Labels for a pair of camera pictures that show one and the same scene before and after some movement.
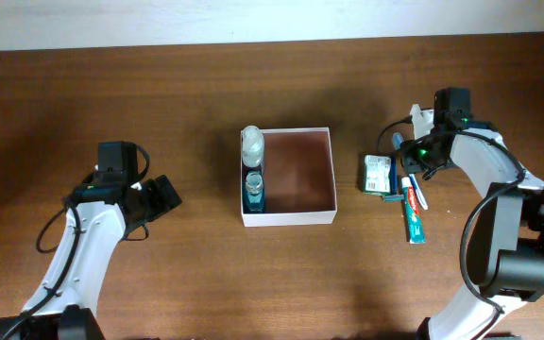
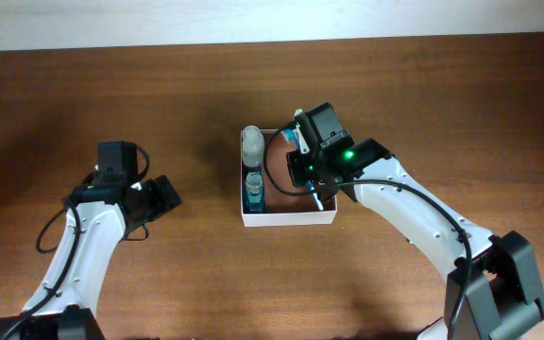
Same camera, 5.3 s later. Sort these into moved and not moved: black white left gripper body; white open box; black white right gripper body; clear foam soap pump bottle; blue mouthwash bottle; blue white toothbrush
Moved: black white right gripper body; blue white toothbrush
Not moved: clear foam soap pump bottle; blue mouthwash bottle; white open box; black white left gripper body
